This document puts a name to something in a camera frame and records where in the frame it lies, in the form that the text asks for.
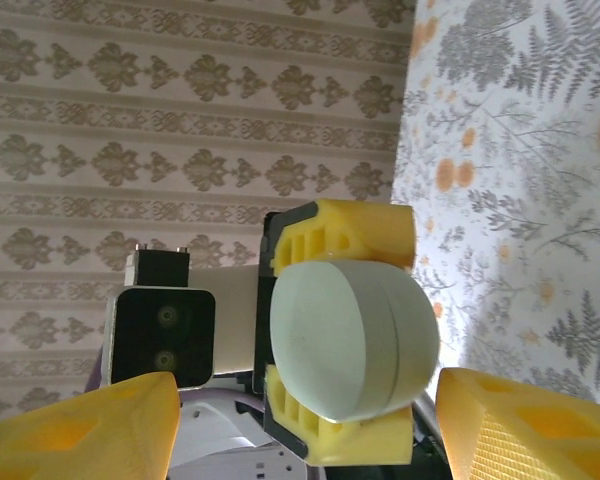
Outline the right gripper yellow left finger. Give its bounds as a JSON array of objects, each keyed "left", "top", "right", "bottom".
[{"left": 0, "top": 372, "right": 181, "bottom": 480}]

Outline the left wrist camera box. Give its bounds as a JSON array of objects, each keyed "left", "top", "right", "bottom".
[{"left": 104, "top": 243, "right": 261, "bottom": 392}]

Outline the pale green bowl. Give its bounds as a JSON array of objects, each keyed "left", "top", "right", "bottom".
[{"left": 269, "top": 258, "right": 441, "bottom": 422}]

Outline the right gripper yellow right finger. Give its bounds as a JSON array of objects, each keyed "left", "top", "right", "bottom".
[{"left": 435, "top": 367, "right": 600, "bottom": 480}]

